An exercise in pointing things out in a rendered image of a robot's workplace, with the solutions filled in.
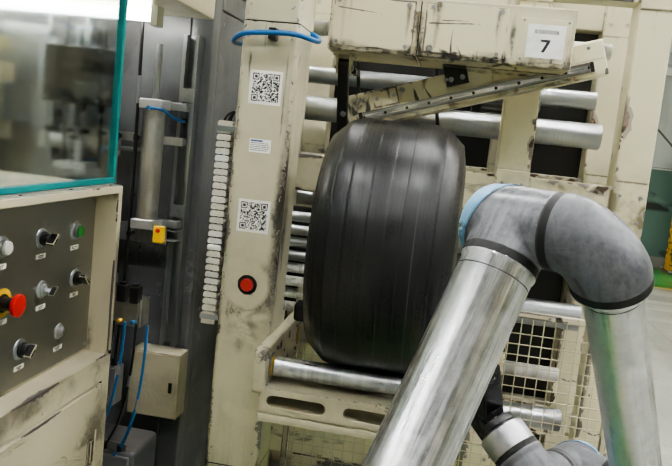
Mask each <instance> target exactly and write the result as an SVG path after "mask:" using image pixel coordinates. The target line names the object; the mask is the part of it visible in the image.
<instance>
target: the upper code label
mask: <svg viewBox="0 0 672 466"><path fill-rule="evenodd" d="M282 82H283V72H275V71H265V70H254V69H251V73H250V84H249V95H248V103H253V104H262V105H272V106H280V103H281V93H282Z"/></svg>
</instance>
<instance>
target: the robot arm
mask: <svg viewBox="0 0 672 466"><path fill-rule="evenodd" d="M459 223H460V224H461V227H459V229H458V235H459V240H460V243H461V245H462V247H463V249H462V251H461V257H460V259H459V261H458V263H457V266H456V268H455V270H454V272H453V274H452V276H451V278H450V280H449V282H448V285H447V287H446V289H445V291H444V293H443V295H442V297H441V299H440V301H439V303H438V306H437V308H436V310H435V312H434V314H433V316H432V318H431V320H430V322H429V324H428V327H427V329H426V331H425V333H424V335H423V337H422V339H421V341H420V343H419V345H418V348H417V350H416V352H415V354H414V356H413V358H412V360H411V362H410V364H409V366H408V369H407V371H406V373H405V375H404V377H403V379H402V381H401V383H400V385H399V388H398V390H397V392H396V394H395V396H394V398H393V400H392V402H391V404H390V406H389V409H388V411H387V413H386V415H385V417H384V419H383V421H382V423H381V425H380V427H379V430H378V432H377V434H376V436H375V438H374V440H373V442H372V444H371V446H370V448H369V451H368V453H367V455H366V457H365V459H364V461H363V463H362V465H361V466H453V464H454V462H455V460H456V458H457V455H458V453H459V451H460V448H461V446H462V444H463V442H464V439H465V437H466V435H467V432H468V430H469V428H470V426H472V428H473V429H474V430H475V432H476V433H477V435H478V436H479V438H480V439H481V440H482V443H481V446H482V447H483V449H484V450H485V451H486V453H487V454H488V456H489V457H490V458H491V460H492V461H493V463H494V464H495V465H496V466H662V456H661V447H660V438H659V429H658V419H657V410H656V401H655V392H654V382H653V373H652V364H651V355H650V345H649V336H648V327H647V317H646V308H645V300H646V299H648V297H649V296H650V295H651V294H652V292H653V289H654V272H653V266H652V263H651V260H650V257H649V255H648V253H647V251H646V249H645V248H644V246H643V244H642V243H641V241H640V240H639V239H638V238H637V236H636V235H635V234H634V232H633V231H632V230H631V229H630V228H629V227H628V226H627V225H626V224H625V223H624V222H623V221H622V220H621V219H620V218H619V217H618V216H617V215H615V214H614V213H613V212H612V211H610V210H609V209H608V208H606V207H604V206H603V205H601V204H600V203H598V202H596V201H594V200H592V199H590V198H588V197H586V196H583V195H579V194H575V193H563V192H557V191H550V190H543V189H536V188H530V187H523V186H521V185H518V184H490V185H486V186H484V187H482V188H480V189H479V190H478V191H476V192H475V193H474V194H473V195H472V196H471V198H470V199H469V200H468V202H467V203H466V205H465V207H464V209H463V211H462V214H461V217H460V221H459ZM542 269H543V270H547V271H551V272H556V273H558V274H560V275H561V276H562V277H563V278H564V279H565V280H566V281H567V283H568V288H569V292H570V294H571V296H572V298H573V299H574V300H575V301H576V302H578V303H579V304H580V305H582V306H583V312H584V318H585V324H586V330H587V336H588V342H589V348H590V354H591V360H592V366H593V372H594V378H595V384H596V390H597V396H598V402H599V409H600V415H601V421H602V427H603V433H604V439H605V445H606V451H607V457H608V458H607V457H604V456H602V455H600V454H599V452H598V451H597V450H596V449H595V448H594V447H593V446H592V445H591V444H589V443H587V442H585V441H581V440H567V441H563V442H561V443H559V444H557V445H556V446H554V447H552V448H549V449H547V450H545V449H544V447H543V446H542V445H541V443H540V442H539V441H538V439H537V438H536V437H535V436H534V435H533V433H532V432H531V431H530V429H529V428H528V427H527V425H526V424H525V423H524V421H523V420H522V419H521V418H520V417H514V416H513V415H512V413H511V412H510V411H508V412H505V413H503V411H504V410H503V398H502V386H501V374H500V365H498V361H499V359H500V357H501V355H502V352H503V350H504V348H505V345H506V343H507V341H508V339H509V336H510V334H511V332H512V329H513V327H514V325H515V323H516V320H517V318H518V316H519V313H520V311H521V309H522V307H523V304H524V302H525V300H526V297H527V295H528V293H529V290H530V288H531V287H532V286H533V285H534V284H535V282H536V279H537V277H538V275H539V272H540V270H542ZM501 413H503V414H501Z"/></svg>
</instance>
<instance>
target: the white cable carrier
mask: <svg viewBox="0 0 672 466"><path fill-rule="evenodd" d="M235 123H236V122H233V121H224V120H219V121H218V125H222V126H231V127H235ZM217 132H218V133H223V134H218V135H217V140H222V141H217V142H216V146H217V147H221V148H216V151H215V153H217V154H220V155H216V156H215V160H216V161H220V162H215V164H214V167H216V169H214V174H216V176H214V177H213V181H216V182H215V183H213V185H212V188H216V189H214V190H212V195H216V196H213V197H212V198H211V202H217V203H212V204H211V209H216V210H211V211H210V215H211V216H212V217H210V219H209V222H211V224H209V229H212V230H210V231H209V232H208V236H213V237H209V238H208V243H212V244H208V245H207V249H208V250H209V251H207V254H206V256H209V257H208V258H206V263H210V264H207V265H206V266H205V269H206V270H208V271H206V272H205V276H206V278H205V279H204V283H207V284H205V285H204V288H203V289H204V290H206V291H204V292H203V296H204V297H205V298H203V301H202V302H203V303H205V304H203V305H202V310H204V311H202V312H201V313H205V314H212V315H218V312H219V301H220V290H221V279H222V268H223V255H224V246H225V237H226V236H224V235H226V224H227V216H225V215H227V212H228V203H227V202H228V201H229V196H226V195H229V190H230V179H231V176H228V175H231V169H228V168H231V167H232V162H229V161H232V155H233V149H232V148H233V145H234V142H231V141H234V135H231V134H235V132H228V131H219V130H217ZM230 154H231V155H230ZM217 168H219V169H217ZM217 175H219V176H217ZM227 181H228V182H227ZM227 188H229V189H227ZM213 216H215V217H213ZM201 323H206V324H213V325H214V324H215V320H210V319H203V318H201Z"/></svg>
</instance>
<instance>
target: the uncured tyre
mask: <svg viewBox="0 0 672 466"><path fill-rule="evenodd" d="M465 178H466V160H465V146H464V145H463V144H462V143H461V141H460V140H459V139H458V138H457V137H456V136H455V135H454V133H453V132H452V131H451V130H449V129H447V128H444V127H442V126H439V125H432V124H423V123H413V122H403V121H394V120H384V119H374V118H363V119H357V120H353V121H351V122H350V123H349V124H347V125H346V126H345V127H343V128H342V129H341V130H340V131H338V132H337V133H336V134H334V136H333V137H332V139H331V140H330V142H329V145H328V147H327V149H326V152H325V155H324V158H323V161H322V165H321V168H320V172H319V176H318V180H317V185H316V189H315V194H314V199H313V204H312V210H311V216H310V222H309V229H308V237H307V245H306V254H305V264H304V278H303V324H304V331H305V336H306V339H307V341H308V343H309V344H310V345H311V347H312V348H313V349H314V351H315V352H316V353H317V354H318V356H319V357H320V358H321V360H323V361H325V362H327V363H329V364H334V365H340V366H346V367H353V368H359V369H365V370H372V371H378V372H384V373H391V374H397V375H403V376H404V375H405V373H406V371H407V369H408V366H409V364H410V362H411V360H412V358H413V356H414V354H415V352H416V350H417V348H418V345H419V343H420V341H421V339H422V337H423V335H424V333H425V331H426V329H427V327H428V324H429V322H430V320H431V318H432V316H433V314H434V312H435V310H436V308H437V306H438V303H439V301H440V299H441V297H442V295H443V293H444V291H445V289H446V287H447V285H448V282H449V280H450V278H451V276H452V274H453V272H454V270H455V266H456V258H457V250H458V242H459V235H458V229H459V227H460V225H461V224H460V223H459V221H460V217H461V214H462V207H463V198H464V189H465Z"/></svg>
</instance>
